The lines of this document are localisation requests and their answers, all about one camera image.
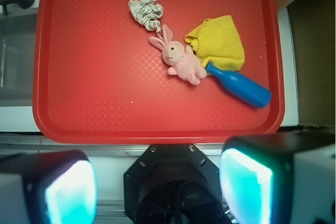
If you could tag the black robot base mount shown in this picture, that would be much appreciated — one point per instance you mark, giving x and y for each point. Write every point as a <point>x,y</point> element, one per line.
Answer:
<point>173,183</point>

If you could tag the pink plush bunny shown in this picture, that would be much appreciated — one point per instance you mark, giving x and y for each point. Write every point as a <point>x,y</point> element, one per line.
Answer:
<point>181,59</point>

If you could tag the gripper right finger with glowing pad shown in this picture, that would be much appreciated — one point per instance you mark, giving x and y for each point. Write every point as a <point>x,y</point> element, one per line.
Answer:
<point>286,177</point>

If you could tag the crumpled white paper towel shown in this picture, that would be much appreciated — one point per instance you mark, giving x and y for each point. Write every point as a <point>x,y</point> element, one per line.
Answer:
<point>147,13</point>

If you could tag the red plastic tray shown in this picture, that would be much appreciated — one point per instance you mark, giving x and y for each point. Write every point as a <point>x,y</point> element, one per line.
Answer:
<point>97,79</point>

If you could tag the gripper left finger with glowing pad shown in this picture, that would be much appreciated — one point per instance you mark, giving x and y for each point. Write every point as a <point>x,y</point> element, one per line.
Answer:
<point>54,187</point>

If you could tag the yellow cloth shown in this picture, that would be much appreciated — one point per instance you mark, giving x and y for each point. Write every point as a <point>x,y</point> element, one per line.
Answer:
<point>217,41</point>

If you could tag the blue plastic bottle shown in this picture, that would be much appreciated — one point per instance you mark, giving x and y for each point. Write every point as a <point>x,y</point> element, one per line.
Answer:
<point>241,86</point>

